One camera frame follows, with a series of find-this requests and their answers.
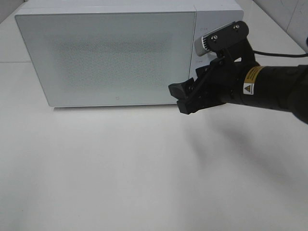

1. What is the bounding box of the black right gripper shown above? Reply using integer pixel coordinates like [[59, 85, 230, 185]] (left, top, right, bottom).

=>
[[168, 42, 262, 115]]

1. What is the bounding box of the white microwave oven body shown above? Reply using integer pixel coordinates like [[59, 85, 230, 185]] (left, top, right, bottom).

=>
[[18, 0, 244, 108]]

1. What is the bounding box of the white microwave door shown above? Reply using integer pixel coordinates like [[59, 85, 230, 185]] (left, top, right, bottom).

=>
[[15, 12, 195, 107]]

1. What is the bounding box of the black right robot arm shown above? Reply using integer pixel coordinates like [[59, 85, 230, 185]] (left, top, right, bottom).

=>
[[168, 40, 308, 123]]

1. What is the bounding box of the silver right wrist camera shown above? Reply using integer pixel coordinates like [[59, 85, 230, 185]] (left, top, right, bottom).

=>
[[194, 21, 249, 57]]

